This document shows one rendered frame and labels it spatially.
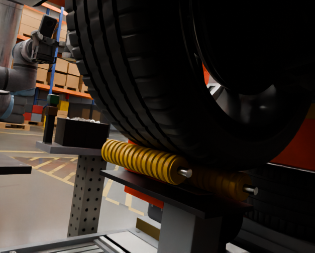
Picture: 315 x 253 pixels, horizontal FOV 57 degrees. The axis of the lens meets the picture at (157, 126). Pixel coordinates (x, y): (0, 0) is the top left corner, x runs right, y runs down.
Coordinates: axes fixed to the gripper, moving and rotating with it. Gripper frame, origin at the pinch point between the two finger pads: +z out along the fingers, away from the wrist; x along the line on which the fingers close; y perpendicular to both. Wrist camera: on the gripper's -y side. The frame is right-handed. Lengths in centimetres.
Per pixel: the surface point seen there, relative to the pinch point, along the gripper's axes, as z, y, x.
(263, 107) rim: 55, 15, -33
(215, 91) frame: 36, 10, -37
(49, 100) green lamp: -28.0, 19.6, -10.4
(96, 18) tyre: 51, 8, 14
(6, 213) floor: -75, 83, -14
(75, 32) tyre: 42.9, 9.3, 13.8
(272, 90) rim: 55, 10, -37
